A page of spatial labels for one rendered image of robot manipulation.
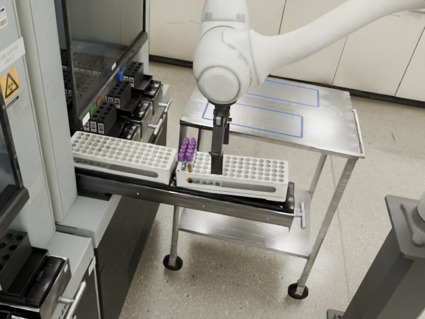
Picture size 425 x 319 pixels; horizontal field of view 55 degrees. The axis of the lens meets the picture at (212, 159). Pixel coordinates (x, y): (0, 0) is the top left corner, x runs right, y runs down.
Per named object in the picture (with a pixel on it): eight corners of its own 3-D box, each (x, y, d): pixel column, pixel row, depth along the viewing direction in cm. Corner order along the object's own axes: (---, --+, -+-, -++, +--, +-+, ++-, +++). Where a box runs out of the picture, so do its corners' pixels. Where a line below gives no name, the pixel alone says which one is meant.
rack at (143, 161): (63, 168, 115) (61, 150, 111) (78, 147, 123) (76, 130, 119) (167, 187, 113) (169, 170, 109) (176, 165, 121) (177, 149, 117)
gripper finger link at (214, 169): (223, 151, 101) (222, 152, 100) (222, 173, 105) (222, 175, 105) (211, 150, 101) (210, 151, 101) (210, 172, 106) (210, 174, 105)
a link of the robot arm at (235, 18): (202, 52, 98) (197, 76, 88) (202, -17, 89) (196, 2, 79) (246, 54, 98) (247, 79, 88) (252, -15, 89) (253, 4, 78)
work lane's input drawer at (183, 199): (51, 188, 118) (47, 164, 112) (71, 159, 129) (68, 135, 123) (305, 237, 114) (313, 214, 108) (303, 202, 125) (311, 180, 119)
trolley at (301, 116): (161, 269, 188) (170, 118, 138) (185, 202, 224) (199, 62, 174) (307, 303, 183) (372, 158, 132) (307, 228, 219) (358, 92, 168)
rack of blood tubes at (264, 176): (176, 189, 113) (175, 171, 109) (183, 167, 121) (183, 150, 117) (285, 202, 110) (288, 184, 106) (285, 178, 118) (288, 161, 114)
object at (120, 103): (126, 95, 146) (125, 80, 142) (131, 95, 146) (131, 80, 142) (114, 111, 137) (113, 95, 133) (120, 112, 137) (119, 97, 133)
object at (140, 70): (138, 76, 158) (138, 61, 154) (143, 76, 158) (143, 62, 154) (128, 90, 149) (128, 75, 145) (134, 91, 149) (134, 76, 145)
